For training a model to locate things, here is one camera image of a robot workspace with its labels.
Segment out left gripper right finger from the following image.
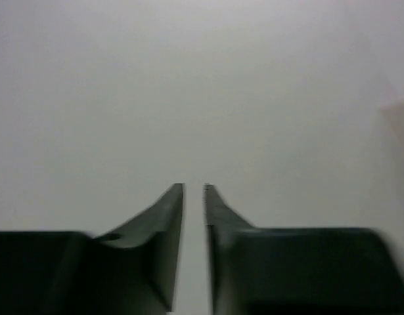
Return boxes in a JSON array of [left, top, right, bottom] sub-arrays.
[[204, 184, 404, 314]]

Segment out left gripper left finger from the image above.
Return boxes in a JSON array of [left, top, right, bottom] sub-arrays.
[[0, 184, 185, 314]]

